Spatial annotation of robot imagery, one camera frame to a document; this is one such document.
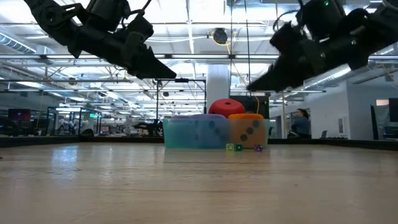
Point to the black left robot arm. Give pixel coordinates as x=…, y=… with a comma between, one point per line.
x=53, y=21

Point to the small green translucent die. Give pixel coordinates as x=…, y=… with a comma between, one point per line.
x=238, y=147

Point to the red lit monitor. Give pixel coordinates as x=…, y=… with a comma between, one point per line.
x=19, y=115

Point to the black aluminium table frame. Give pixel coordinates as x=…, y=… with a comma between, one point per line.
x=62, y=141

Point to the teal translucent plastic bin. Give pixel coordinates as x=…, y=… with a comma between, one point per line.
x=180, y=137

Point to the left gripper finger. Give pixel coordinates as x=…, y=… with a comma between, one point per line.
x=152, y=67

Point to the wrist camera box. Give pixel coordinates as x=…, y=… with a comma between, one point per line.
x=138, y=28
x=287, y=40

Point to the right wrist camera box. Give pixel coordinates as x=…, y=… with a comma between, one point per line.
x=287, y=40

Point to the black rectangular screen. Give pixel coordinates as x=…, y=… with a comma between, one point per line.
x=261, y=105

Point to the person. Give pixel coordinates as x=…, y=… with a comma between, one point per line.
x=300, y=126

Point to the red foam die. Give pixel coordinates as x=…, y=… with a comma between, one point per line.
x=227, y=109

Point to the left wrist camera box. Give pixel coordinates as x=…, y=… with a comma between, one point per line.
x=138, y=28

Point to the white building column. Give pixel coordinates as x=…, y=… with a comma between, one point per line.
x=217, y=81

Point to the distant black station frame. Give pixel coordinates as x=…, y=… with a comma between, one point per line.
x=182, y=80

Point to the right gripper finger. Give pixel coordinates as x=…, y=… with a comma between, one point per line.
x=295, y=71

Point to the orange foam die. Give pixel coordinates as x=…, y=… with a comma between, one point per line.
x=245, y=116

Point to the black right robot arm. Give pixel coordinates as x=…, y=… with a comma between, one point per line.
x=382, y=28

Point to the black monitor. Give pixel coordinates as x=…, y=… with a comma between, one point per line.
x=394, y=110

